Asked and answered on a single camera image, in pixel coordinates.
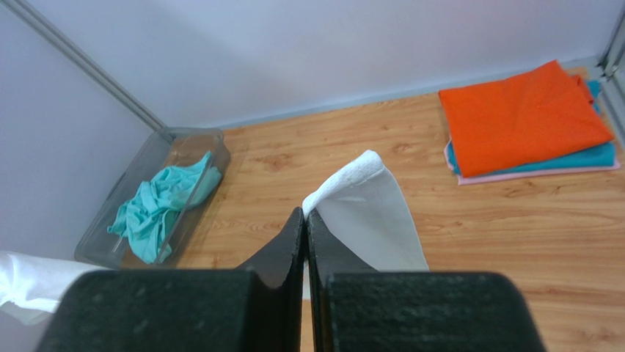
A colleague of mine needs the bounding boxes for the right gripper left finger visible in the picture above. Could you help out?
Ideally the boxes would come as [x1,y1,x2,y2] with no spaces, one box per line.
[37,208,306,351]

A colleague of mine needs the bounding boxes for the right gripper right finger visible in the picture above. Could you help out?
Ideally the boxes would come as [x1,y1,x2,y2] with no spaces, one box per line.
[307,211,545,351]

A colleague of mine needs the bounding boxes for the white t shirt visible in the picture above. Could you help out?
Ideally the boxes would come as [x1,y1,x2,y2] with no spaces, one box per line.
[1,150,429,325]

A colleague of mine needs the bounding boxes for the mint green t shirt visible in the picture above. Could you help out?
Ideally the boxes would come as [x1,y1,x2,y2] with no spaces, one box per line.
[107,152,222,265]

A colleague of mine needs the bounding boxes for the clear plastic bin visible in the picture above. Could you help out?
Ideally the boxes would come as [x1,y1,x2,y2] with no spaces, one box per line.
[74,128,230,268]

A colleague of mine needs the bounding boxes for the folded orange t shirt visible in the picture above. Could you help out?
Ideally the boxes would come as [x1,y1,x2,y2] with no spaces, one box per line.
[439,61,614,177]

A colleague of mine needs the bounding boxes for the right aluminium corner post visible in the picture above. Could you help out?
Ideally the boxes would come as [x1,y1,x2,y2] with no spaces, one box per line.
[597,7,624,78]

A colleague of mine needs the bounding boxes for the aluminium corner post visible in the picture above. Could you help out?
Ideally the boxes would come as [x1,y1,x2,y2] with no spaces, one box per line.
[1,0,166,131]
[597,7,624,78]

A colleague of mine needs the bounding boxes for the left aluminium corner post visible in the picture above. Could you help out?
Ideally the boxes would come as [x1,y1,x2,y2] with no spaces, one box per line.
[1,0,166,131]

